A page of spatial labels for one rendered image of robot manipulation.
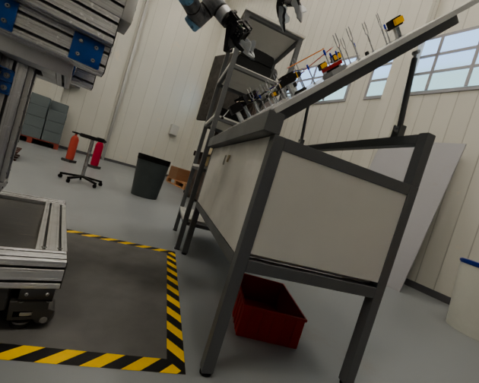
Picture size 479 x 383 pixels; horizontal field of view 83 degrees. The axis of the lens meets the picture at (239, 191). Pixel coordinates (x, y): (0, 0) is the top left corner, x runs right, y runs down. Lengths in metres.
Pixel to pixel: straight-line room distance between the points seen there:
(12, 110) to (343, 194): 1.21
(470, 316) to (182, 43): 10.13
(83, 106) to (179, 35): 3.97
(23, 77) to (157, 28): 9.39
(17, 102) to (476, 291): 3.07
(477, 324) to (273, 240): 2.25
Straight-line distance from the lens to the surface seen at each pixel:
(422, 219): 3.65
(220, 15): 1.46
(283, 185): 0.86
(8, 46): 1.21
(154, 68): 10.24
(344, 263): 1.05
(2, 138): 1.31
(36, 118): 8.66
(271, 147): 0.84
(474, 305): 2.90
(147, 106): 9.99
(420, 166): 1.19
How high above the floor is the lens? 0.63
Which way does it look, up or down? 2 degrees down
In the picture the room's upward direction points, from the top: 17 degrees clockwise
